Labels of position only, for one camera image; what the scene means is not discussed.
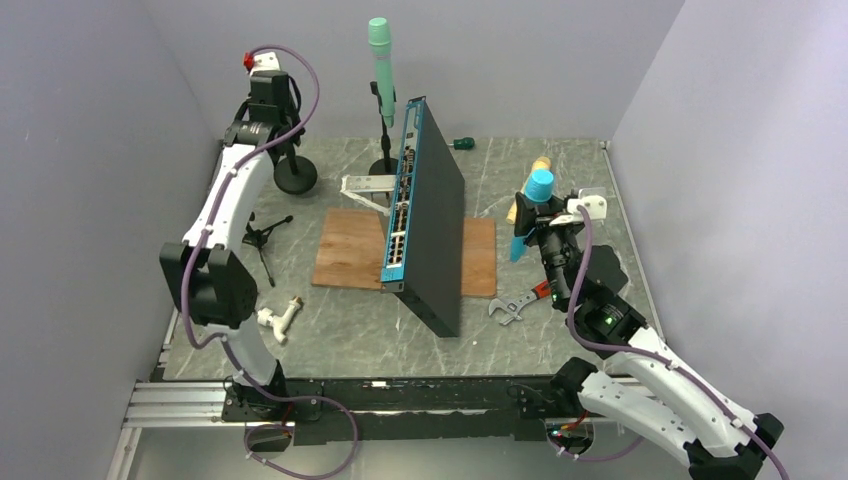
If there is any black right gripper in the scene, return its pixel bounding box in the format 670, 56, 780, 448
515, 189, 585, 306

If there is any blue microphone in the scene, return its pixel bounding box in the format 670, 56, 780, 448
510, 169, 555, 262

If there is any beige microphone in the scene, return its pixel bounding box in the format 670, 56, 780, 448
506, 156, 552, 226

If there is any black round-base mic stand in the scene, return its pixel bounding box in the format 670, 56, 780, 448
270, 131, 318, 195

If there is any green microphone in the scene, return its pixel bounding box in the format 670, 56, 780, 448
368, 17, 396, 128

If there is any black tripod shock-mount stand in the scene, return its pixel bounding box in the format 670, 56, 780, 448
242, 212, 294, 287

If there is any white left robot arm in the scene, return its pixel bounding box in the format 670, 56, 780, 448
159, 68, 317, 420

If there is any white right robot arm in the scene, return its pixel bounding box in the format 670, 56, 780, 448
514, 193, 789, 479

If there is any black green-mic stand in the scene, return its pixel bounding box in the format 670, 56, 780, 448
369, 80, 398, 176

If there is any wooden board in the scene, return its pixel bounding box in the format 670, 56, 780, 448
311, 208, 497, 298

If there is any white pipe valve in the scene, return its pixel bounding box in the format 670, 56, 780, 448
257, 296, 304, 344

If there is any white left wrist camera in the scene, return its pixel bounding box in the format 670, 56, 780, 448
243, 51, 281, 75

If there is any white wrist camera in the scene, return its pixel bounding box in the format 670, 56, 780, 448
243, 51, 281, 75
566, 187, 609, 221

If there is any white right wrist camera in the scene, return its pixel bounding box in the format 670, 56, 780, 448
566, 187, 609, 221

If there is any red-handled adjustable wrench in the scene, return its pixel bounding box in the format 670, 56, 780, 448
487, 281, 551, 326

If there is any green-handled screwdriver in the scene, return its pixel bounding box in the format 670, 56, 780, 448
448, 137, 475, 150

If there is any blue network switch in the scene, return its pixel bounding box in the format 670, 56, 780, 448
380, 96, 465, 338

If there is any grey metal bracket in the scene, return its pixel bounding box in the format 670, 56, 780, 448
340, 175, 396, 217

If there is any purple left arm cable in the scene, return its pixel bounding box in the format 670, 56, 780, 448
178, 44, 360, 480

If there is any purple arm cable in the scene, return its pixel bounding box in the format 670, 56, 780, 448
566, 205, 790, 480
178, 44, 360, 480

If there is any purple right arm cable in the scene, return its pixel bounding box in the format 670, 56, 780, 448
566, 205, 790, 480

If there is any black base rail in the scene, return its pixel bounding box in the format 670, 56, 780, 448
219, 375, 591, 446

